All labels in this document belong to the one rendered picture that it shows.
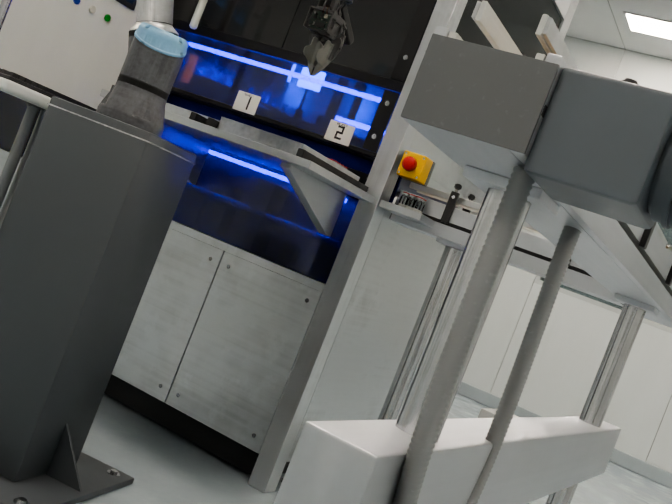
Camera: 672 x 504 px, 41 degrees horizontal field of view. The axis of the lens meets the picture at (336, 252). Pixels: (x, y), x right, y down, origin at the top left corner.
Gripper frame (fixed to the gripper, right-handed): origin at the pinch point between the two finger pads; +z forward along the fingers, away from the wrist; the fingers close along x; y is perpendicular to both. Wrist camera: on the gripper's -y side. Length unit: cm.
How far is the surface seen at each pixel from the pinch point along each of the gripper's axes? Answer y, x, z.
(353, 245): -36, 10, 36
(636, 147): 114, 103, 22
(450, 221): -46, 30, 20
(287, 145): 2.0, 1.7, 19.7
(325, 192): -23.4, 2.5, 25.9
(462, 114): 115, 88, 24
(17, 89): 21, -70, 31
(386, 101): -35.4, 3.5, -4.8
